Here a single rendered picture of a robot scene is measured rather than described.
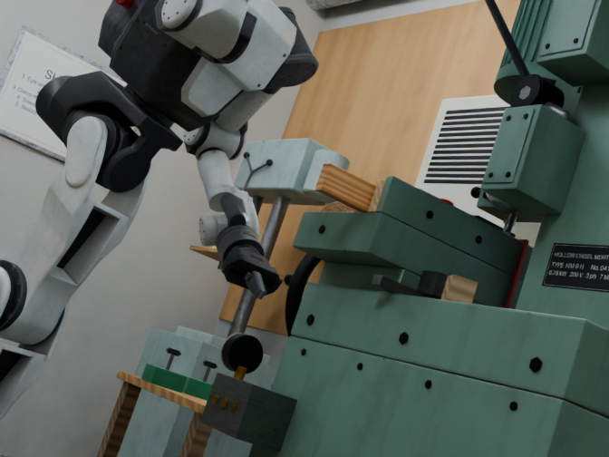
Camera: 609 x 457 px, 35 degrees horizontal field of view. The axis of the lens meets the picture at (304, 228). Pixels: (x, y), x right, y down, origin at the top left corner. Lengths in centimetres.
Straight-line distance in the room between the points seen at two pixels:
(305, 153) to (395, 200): 237
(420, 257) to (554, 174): 23
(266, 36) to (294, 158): 191
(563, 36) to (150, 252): 332
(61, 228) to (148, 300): 263
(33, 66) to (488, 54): 188
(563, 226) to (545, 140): 11
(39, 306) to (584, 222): 107
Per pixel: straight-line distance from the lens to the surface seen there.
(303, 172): 370
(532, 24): 159
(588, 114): 136
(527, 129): 128
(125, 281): 442
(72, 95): 197
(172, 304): 453
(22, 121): 420
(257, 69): 189
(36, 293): 189
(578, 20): 133
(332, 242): 140
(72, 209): 184
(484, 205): 155
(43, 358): 199
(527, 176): 127
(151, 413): 367
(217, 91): 186
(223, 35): 151
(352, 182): 135
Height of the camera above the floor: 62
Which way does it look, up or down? 10 degrees up
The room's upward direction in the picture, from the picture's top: 19 degrees clockwise
